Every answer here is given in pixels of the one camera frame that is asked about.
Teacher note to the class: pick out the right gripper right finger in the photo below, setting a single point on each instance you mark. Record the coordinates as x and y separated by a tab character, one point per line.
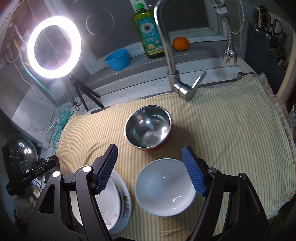
231	209

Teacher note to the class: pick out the white plate grey leaf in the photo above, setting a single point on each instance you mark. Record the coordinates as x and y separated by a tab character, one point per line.
104	204

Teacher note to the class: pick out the pink blossom deep plate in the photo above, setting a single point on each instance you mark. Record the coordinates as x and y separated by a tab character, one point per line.
127	204

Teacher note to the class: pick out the orange fruit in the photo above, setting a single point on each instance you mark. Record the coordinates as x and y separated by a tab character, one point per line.
180	44

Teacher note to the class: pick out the blue plastic cup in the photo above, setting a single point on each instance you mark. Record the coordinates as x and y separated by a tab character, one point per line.
118	60

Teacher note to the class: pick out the green dish soap bottle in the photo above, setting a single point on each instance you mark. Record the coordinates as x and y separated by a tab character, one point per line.
148	32

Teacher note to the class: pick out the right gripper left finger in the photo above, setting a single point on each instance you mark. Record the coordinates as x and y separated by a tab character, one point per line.
67	208

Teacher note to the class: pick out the large steel bowl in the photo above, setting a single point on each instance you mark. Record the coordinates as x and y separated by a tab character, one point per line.
60	165

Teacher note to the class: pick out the red rose deep plate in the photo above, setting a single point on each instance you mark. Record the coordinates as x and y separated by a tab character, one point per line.
116	197

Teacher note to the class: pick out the black tripod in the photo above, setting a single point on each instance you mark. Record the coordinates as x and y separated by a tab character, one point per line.
80	88

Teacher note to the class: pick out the pale green ceramic bowl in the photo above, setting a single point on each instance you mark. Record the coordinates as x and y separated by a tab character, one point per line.
163	188

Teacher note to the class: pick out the ring light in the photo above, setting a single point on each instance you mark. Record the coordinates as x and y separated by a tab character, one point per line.
76	46

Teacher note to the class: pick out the red steel bowl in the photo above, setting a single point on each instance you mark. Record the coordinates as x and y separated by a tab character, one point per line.
148	127

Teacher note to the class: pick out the dark knife block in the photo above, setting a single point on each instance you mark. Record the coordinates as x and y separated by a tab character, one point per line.
261	55

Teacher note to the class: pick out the black scissors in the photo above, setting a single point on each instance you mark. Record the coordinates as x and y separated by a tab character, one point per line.
273	29

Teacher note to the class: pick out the chrome faucet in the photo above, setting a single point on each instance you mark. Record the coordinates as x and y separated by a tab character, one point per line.
185	91

